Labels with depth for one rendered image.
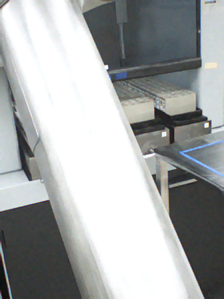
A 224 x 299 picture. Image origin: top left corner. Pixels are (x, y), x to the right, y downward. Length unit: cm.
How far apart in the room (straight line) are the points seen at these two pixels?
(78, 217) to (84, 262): 4
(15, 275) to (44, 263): 9
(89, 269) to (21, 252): 99
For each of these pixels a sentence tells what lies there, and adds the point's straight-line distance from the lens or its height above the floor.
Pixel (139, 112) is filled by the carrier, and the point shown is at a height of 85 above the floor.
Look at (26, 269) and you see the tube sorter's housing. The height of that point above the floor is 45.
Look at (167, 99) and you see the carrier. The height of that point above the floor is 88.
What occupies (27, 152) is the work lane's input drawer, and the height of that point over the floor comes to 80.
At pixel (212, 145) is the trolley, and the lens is 119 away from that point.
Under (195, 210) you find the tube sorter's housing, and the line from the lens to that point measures 153.
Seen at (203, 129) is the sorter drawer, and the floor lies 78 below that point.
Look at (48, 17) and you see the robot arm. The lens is 46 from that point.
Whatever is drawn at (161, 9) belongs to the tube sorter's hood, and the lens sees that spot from 137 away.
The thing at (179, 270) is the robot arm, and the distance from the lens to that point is 38.
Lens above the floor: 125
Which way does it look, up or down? 22 degrees down
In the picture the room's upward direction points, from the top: 5 degrees counter-clockwise
